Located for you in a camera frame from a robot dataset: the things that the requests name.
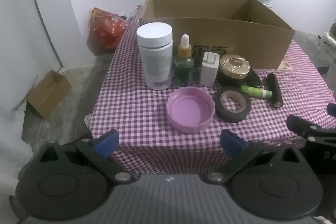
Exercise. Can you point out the red printed bag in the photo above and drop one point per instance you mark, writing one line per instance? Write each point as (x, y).
(107, 29)

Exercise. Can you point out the large cardboard box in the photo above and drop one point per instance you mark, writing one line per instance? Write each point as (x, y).
(236, 37)

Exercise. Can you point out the white plastic bottle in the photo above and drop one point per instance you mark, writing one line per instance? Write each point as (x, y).
(155, 61)

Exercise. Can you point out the white spotted object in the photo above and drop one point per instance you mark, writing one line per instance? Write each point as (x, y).
(326, 40)

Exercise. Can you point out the green tube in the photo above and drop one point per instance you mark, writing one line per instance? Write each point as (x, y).
(256, 92)

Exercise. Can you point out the dark glossy object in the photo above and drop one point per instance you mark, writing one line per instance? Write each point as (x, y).
(256, 79)

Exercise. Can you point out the white charger plug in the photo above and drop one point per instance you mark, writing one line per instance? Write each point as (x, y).
(209, 71)

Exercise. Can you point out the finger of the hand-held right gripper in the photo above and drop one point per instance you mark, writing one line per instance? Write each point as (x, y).
(309, 132)
(331, 109)

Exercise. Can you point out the black tape roll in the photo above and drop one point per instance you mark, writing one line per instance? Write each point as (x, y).
(219, 108)

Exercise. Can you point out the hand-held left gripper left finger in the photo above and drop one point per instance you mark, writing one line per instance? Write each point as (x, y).
(107, 144)

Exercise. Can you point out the purple checkered tablecloth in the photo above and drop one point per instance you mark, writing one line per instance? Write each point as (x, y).
(136, 121)

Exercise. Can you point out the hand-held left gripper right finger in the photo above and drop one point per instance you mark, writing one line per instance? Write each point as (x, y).
(232, 144)

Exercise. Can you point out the black cylinder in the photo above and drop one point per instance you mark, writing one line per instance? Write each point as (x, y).
(274, 90)

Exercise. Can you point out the dark jar with gold lid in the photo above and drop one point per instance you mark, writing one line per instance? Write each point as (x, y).
(233, 66)

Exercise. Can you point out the pink plastic lid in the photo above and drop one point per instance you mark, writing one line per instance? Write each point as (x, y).
(189, 111)

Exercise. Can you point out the green dropper bottle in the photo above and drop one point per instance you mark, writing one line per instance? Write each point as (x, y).
(183, 69)

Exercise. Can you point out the small cardboard box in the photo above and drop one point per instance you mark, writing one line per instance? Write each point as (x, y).
(44, 98)

